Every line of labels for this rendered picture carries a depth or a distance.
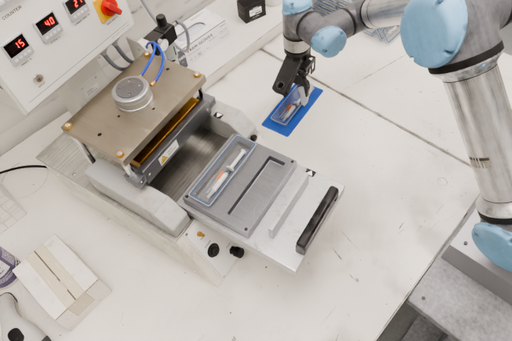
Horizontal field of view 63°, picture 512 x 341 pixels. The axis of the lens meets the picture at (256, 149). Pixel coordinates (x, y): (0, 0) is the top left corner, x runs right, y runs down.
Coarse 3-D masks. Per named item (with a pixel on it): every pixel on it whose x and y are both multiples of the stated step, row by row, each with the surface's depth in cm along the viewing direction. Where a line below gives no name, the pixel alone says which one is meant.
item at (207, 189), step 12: (240, 144) 93; (252, 144) 93; (228, 156) 91; (240, 156) 91; (216, 168) 90; (228, 168) 90; (204, 180) 88; (216, 180) 88; (228, 180) 88; (192, 192) 87; (204, 192) 86; (216, 192) 86
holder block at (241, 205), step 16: (256, 144) 94; (256, 160) 91; (272, 160) 93; (288, 160) 91; (240, 176) 89; (256, 176) 90; (272, 176) 90; (288, 176) 89; (224, 192) 87; (240, 192) 87; (256, 192) 88; (272, 192) 86; (208, 208) 85; (224, 208) 85; (240, 208) 86; (256, 208) 84; (224, 224) 84; (240, 224) 82; (256, 224) 83
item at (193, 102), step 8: (184, 104) 94; (192, 104) 94; (184, 112) 93; (176, 120) 92; (168, 128) 90; (160, 136) 89; (152, 144) 88; (160, 144) 89; (144, 152) 87; (152, 152) 88; (136, 160) 86; (144, 160) 86; (136, 168) 89
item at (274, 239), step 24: (288, 192) 89; (312, 192) 88; (192, 216) 90; (264, 216) 86; (288, 216) 85; (240, 240) 83; (264, 240) 83; (288, 240) 82; (312, 240) 82; (288, 264) 79
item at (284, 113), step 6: (294, 90) 134; (288, 96) 133; (294, 96) 132; (288, 102) 131; (294, 102) 131; (300, 102) 131; (282, 108) 130; (288, 108) 130; (294, 108) 129; (276, 114) 128; (282, 114) 128; (288, 114) 128; (276, 120) 127; (282, 120) 127; (288, 120) 127
